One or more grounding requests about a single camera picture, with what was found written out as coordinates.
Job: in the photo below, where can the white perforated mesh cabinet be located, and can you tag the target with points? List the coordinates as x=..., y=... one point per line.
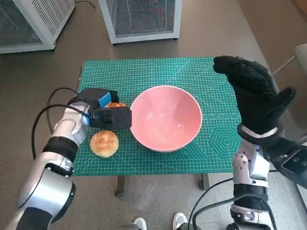
x=28, y=24

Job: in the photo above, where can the pink bowl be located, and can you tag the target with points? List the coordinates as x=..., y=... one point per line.
x=165, y=119

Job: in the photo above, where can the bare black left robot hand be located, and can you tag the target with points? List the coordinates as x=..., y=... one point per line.
x=98, y=95

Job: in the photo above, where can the black table leg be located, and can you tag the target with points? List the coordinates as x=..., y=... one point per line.
x=120, y=185
x=205, y=182

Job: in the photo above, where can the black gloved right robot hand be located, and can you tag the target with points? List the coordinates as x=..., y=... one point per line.
x=256, y=95

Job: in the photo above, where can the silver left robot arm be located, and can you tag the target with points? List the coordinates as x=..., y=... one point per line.
x=48, y=182

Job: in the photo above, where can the white mesh front cabinet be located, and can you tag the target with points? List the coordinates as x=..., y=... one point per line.
x=141, y=19

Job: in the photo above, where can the long braided toy bread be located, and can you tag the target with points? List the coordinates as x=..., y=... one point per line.
x=117, y=104

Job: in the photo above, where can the round toy bread bun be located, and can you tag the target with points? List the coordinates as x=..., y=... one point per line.
x=104, y=143

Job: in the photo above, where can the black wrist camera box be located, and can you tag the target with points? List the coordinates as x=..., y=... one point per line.
x=115, y=118
x=290, y=163

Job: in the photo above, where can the grey chair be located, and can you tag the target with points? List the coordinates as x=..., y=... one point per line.
x=302, y=55

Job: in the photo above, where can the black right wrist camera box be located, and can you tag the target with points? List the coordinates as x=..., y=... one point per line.
x=290, y=163

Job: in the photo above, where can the green cutting mat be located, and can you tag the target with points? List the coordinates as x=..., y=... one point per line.
x=148, y=72

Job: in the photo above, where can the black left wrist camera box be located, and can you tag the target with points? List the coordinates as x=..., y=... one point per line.
x=115, y=118

